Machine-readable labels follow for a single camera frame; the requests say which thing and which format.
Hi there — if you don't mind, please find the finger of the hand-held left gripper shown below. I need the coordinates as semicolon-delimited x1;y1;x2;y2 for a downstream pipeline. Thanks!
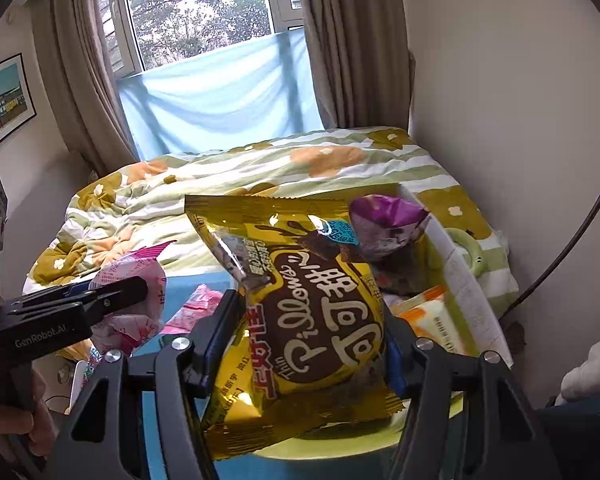
30;282;98;307
77;276;149;322

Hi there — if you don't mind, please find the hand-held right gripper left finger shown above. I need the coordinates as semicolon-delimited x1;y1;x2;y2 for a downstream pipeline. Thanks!
55;291;244;480

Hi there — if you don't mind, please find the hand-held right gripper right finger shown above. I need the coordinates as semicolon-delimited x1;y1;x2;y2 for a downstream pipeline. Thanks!
382;317;564;480

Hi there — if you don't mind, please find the pale pink snack packet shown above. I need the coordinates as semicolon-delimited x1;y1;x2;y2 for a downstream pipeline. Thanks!
87;242;169;359

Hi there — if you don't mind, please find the gold chocolate snack packet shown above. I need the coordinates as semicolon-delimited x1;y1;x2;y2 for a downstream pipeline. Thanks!
184;194;405;462

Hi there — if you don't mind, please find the dark purple snack packet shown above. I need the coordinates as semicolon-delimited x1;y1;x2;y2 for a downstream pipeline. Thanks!
349;194;432;264

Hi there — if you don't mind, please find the person's left hand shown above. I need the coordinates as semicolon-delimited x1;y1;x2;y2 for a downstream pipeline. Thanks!
0;367;59;462

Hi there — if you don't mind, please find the hot pink snack packet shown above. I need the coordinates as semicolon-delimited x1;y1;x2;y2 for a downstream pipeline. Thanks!
159;284;227;337

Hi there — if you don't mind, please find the teal patterned mat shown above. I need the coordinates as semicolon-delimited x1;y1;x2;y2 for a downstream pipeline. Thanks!
75;269;411;480

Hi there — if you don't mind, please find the orange white snack packet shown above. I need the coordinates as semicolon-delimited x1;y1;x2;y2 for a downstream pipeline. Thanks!
394;285;482;359

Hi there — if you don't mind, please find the pale green object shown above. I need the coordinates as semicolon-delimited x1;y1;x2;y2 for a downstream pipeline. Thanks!
444;227;487;277

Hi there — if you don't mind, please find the floral striped blanket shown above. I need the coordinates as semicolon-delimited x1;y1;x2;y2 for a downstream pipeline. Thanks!
22;127;522;322

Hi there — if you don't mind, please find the white cloth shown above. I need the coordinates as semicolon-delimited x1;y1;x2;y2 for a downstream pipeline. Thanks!
555;327;600;407

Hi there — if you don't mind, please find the dark blue cloth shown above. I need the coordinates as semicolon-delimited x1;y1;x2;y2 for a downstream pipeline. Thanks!
544;399;600;480

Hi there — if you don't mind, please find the light blue cloth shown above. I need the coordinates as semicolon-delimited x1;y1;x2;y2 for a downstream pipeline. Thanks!
116;30;327;162

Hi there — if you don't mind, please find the brown curtain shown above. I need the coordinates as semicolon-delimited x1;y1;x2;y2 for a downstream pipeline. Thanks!
30;0;142;177
292;0;417;132

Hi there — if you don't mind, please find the window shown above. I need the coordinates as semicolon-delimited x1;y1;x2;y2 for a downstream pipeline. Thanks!
92;0;307;79

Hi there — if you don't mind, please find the framed wall picture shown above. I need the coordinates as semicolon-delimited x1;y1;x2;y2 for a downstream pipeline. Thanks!
0;52;37;162

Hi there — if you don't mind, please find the black curved cable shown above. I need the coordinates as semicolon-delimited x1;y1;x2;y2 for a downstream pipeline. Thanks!
500;147;600;322

